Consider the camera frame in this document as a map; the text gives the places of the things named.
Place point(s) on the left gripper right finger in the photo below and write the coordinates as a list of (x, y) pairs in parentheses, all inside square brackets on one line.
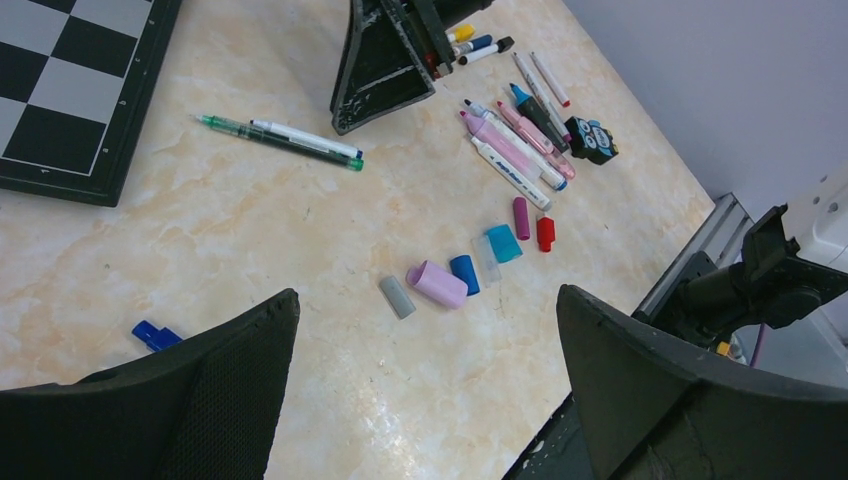
[(652, 406)]

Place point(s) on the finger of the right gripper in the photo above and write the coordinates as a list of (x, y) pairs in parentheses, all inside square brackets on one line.
[(383, 66)]

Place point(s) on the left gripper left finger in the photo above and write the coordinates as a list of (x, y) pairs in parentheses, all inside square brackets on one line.
[(204, 408)]

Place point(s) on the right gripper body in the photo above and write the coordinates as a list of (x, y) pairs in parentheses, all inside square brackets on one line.
[(431, 21)]

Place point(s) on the black highlighter blue cap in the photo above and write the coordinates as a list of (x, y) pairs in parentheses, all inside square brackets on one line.
[(529, 107)]

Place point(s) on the green pen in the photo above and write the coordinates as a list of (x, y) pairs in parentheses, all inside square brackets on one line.
[(278, 141)]

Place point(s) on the pink highlighter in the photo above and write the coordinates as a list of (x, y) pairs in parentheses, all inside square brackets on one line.
[(532, 135)]

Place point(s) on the grey white marker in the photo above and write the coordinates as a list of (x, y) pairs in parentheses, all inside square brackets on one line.
[(527, 189)]

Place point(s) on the thick blue whiteboard marker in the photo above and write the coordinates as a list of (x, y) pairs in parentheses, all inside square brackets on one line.
[(548, 173)]

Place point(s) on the light blue highlighter cap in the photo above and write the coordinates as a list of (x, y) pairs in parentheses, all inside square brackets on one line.
[(503, 243)]

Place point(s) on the clear pen cap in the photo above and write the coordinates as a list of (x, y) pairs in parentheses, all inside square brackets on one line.
[(489, 267)]

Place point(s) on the grey marker cap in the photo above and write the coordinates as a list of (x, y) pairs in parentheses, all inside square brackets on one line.
[(397, 297)]

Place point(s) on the purple highlighter cap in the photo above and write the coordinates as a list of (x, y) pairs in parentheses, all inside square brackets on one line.
[(437, 284)]

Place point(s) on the purple highlighter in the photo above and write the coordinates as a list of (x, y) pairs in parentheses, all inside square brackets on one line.
[(486, 132)]

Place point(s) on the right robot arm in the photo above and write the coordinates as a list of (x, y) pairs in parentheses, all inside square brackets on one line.
[(793, 260)]

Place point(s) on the yellow cap marker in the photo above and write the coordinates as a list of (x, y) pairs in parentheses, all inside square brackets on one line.
[(461, 33)]

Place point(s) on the navy cap marker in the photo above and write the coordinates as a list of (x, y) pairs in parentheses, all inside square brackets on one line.
[(472, 45)]

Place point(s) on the black cap marker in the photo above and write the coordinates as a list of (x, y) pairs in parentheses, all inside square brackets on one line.
[(501, 46)]

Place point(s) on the owl eraser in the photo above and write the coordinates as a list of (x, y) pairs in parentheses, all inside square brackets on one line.
[(590, 141)]

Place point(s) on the black grey chessboard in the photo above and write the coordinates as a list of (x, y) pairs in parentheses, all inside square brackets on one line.
[(77, 79)]

